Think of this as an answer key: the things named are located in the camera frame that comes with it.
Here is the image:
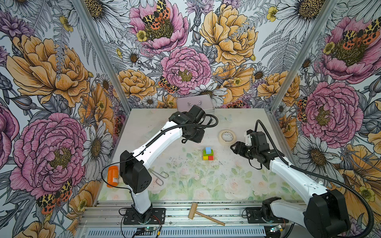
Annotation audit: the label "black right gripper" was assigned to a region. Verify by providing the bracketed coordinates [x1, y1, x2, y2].
[230, 141, 259, 161]

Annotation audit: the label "green wood block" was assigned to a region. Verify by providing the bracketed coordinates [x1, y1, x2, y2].
[203, 149, 214, 157]

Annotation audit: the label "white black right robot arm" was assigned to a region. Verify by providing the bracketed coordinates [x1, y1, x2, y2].
[230, 130, 350, 238]

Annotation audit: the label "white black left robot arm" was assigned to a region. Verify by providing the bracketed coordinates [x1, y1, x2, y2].
[120, 106, 209, 224]

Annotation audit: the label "silver pink metal case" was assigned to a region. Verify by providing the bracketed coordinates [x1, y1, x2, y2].
[176, 95, 215, 114]

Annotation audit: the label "masking tape roll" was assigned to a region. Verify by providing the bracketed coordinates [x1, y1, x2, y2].
[218, 130, 237, 146]

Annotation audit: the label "metal tongs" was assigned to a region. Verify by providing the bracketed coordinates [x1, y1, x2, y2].
[148, 169, 169, 186]

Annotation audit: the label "right circuit board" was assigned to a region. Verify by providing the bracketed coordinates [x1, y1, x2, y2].
[269, 225, 283, 233]

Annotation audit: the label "circuit board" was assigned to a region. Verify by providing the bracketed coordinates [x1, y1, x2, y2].
[269, 225, 283, 233]
[137, 227, 162, 233]

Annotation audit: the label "wooden mallet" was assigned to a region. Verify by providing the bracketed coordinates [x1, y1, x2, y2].
[188, 202, 225, 226]

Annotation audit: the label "orange plastic bottle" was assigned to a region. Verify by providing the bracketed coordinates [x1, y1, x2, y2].
[107, 165, 119, 187]

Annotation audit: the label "left circuit board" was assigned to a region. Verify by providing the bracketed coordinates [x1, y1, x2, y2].
[137, 227, 162, 233]

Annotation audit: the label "left black cable hose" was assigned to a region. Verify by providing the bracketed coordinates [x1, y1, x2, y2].
[100, 113, 219, 206]

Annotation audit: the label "black cable hose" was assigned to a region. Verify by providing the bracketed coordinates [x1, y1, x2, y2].
[255, 119, 375, 238]
[100, 113, 219, 206]

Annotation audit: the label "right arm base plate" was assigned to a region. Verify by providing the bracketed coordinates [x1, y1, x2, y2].
[242, 207, 289, 224]

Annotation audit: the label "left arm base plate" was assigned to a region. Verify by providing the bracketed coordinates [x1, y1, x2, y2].
[122, 207, 166, 225]

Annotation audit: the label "right black cable hose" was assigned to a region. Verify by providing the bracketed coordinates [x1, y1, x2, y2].
[255, 119, 375, 238]

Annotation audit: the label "aluminium front rail frame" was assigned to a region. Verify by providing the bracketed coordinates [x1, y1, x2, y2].
[75, 200, 334, 238]

